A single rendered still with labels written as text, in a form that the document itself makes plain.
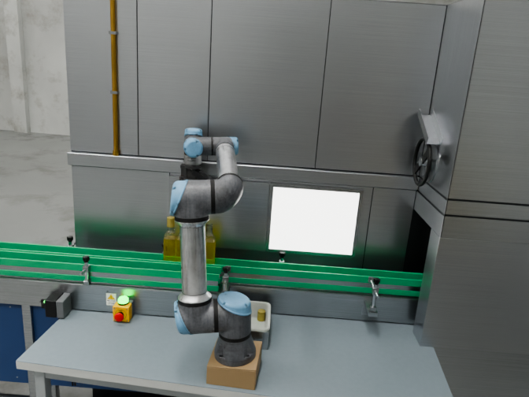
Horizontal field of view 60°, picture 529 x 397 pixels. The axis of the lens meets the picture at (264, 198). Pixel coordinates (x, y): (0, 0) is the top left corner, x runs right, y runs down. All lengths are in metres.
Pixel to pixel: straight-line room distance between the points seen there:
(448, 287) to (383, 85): 0.89
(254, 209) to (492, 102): 1.08
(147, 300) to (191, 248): 0.62
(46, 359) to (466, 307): 1.65
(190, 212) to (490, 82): 1.15
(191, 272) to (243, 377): 0.42
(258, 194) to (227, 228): 0.23
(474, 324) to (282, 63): 1.36
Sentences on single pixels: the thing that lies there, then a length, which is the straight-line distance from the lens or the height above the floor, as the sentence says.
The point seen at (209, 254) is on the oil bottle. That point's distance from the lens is 2.11.
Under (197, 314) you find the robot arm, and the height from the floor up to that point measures 1.02.
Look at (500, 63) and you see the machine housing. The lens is 1.88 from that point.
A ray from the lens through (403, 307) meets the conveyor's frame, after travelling 2.23.
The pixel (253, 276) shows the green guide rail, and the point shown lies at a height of 0.92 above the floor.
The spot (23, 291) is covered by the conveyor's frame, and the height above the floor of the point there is 0.83.
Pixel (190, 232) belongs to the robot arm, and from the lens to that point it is 1.54.
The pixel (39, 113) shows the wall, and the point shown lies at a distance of 11.53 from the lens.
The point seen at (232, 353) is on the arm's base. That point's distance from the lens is 1.70.
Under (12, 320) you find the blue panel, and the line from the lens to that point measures 2.44.
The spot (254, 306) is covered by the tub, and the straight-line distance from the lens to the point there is 2.09.
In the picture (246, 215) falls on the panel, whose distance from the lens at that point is 2.18.
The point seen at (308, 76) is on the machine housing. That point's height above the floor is 1.81.
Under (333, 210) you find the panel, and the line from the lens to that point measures 2.18.
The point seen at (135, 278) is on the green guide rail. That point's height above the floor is 0.92.
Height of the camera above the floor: 1.85
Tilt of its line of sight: 16 degrees down
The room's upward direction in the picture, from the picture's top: 4 degrees clockwise
